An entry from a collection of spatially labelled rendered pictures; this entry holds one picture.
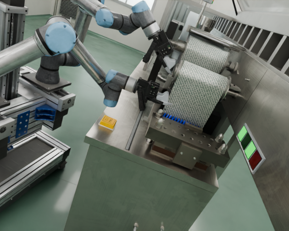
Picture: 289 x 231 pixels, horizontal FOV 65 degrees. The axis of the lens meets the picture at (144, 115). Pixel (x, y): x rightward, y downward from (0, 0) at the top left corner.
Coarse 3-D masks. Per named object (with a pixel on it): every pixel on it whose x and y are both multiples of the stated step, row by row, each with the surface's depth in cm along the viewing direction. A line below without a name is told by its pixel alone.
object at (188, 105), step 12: (180, 96) 115; (192, 96) 114; (204, 96) 113; (168, 108) 119; (180, 108) 118; (192, 108) 117; (204, 108) 116; (180, 120) 121; (192, 120) 120; (204, 120) 119
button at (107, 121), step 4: (104, 116) 117; (108, 116) 118; (104, 120) 114; (108, 120) 115; (112, 120) 117; (116, 120) 118; (100, 124) 114; (104, 124) 113; (108, 124) 113; (112, 124) 114; (112, 128) 114
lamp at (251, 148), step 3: (249, 144) 84; (252, 144) 82; (249, 147) 83; (252, 147) 81; (255, 147) 80; (246, 150) 84; (249, 150) 83; (252, 150) 80; (246, 153) 84; (249, 153) 82; (249, 156) 81
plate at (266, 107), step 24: (240, 72) 123; (264, 72) 96; (240, 96) 111; (264, 96) 88; (288, 96) 74; (240, 120) 101; (264, 120) 82; (288, 120) 69; (264, 144) 76; (288, 144) 65; (264, 168) 71; (288, 168) 61; (264, 192) 67; (288, 192) 58; (288, 216) 55
